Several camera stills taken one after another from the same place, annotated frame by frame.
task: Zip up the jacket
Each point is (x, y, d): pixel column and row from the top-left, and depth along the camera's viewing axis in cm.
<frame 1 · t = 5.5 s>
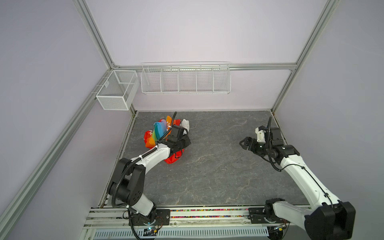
left hand: (190, 141, 90), fingers closed
right hand: (246, 146, 81), fingers open
rainbow red kids jacket: (159, 128, 100), point 10 cm above the table

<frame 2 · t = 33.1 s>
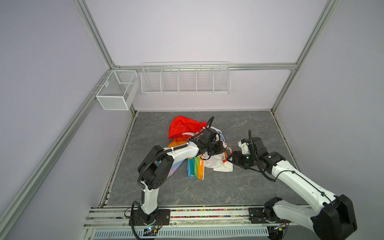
left hand: (227, 152, 86), fingers closed
right hand: (230, 161, 80), fingers open
rainbow red kids jacket: (181, 129, 106), point 5 cm above the table

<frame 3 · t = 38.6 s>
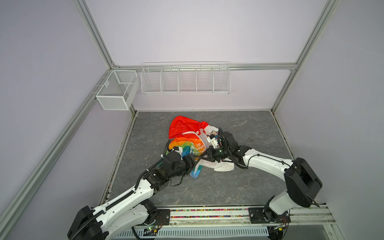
left hand: (200, 162, 74), fingers open
right hand: (199, 158, 80), fingers closed
the named things where they were.

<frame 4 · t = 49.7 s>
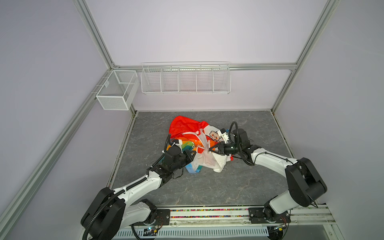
left hand: (197, 154, 81), fingers closed
right hand: (209, 150, 83), fingers closed
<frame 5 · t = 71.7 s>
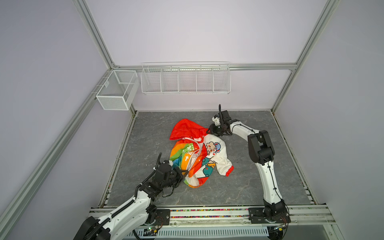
left hand: (189, 173, 81), fingers closed
right hand: (208, 133, 105), fingers open
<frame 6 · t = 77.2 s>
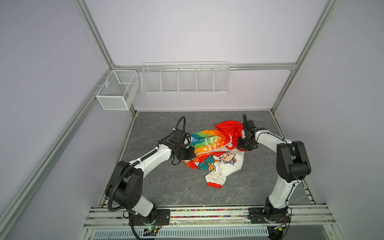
left hand: (195, 157, 85), fingers closed
right hand: (241, 147, 97), fingers open
rainbow red kids jacket: (216, 149, 96), point 4 cm above the table

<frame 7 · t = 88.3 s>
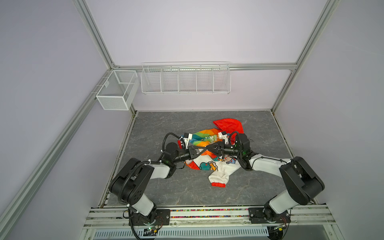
left hand: (206, 152, 79), fingers closed
right hand: (206, 149, 79), fingers closed
